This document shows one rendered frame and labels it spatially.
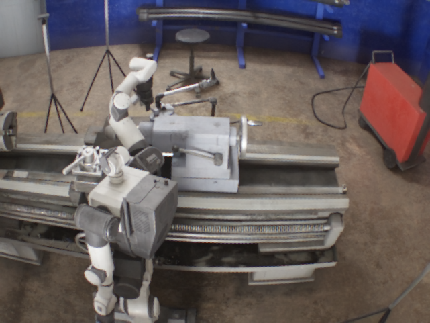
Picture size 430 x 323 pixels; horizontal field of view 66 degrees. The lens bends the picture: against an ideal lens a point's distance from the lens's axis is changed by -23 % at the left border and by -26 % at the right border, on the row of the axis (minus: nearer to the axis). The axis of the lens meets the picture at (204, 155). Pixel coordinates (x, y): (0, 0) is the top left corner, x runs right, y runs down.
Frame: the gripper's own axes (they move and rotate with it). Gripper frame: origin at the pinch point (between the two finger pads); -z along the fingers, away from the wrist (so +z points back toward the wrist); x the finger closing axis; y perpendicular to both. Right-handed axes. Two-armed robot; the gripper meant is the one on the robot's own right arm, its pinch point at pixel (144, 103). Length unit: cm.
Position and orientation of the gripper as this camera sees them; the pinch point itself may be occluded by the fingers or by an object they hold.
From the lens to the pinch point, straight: 207.5
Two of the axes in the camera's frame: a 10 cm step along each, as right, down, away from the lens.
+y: 7.6, -4.3, 4.8
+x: 6.5, 5.5, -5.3
